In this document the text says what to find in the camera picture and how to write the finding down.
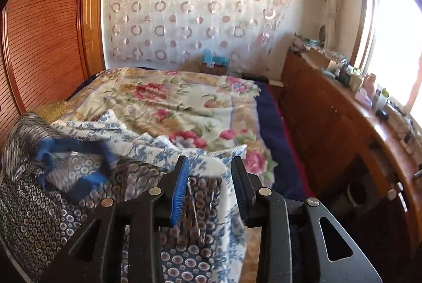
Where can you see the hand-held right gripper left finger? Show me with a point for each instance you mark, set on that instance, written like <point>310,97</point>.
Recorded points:
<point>179,190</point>

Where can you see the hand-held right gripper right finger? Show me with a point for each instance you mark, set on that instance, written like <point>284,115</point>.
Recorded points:
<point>242,190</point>

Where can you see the dark blue circle-patterned shirt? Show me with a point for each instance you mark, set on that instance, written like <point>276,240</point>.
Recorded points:
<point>33,213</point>

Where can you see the white blue-flowered sheet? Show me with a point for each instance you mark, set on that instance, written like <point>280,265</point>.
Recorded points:
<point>148,144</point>

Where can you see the navy blue bed sheet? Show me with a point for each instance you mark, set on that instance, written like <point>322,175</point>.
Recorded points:
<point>273,137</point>

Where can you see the floral bed blanket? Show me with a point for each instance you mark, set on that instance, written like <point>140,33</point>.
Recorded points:
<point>171,104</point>

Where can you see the long wooden cabinet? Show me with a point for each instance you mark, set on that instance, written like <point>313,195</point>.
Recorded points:
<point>323,114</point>

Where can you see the dark round bin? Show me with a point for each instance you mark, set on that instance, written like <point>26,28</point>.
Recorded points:
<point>357,195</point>

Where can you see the cardboard box with blue cloth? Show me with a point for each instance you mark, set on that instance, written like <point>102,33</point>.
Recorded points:
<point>212,67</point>

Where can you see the golden textured cushion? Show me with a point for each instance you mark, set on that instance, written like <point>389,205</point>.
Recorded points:
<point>49,111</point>

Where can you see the open cardboard box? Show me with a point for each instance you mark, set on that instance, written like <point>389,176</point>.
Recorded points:
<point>318,58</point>

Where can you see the pink bottle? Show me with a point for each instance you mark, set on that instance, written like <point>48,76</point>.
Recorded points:
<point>366,88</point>

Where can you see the bottle with green cap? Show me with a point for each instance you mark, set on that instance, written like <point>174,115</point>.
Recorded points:
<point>381,98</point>

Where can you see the small round fan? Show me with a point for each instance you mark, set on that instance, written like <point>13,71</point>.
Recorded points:
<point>322,34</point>

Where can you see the sheer circle-patterned curtain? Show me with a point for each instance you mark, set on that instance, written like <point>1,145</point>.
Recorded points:
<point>197,5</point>

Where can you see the wooden slatted wardrobe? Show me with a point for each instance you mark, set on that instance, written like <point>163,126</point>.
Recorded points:
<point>43,38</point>

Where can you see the wooden framed window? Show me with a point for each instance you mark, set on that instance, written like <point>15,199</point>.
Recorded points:
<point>389,38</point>

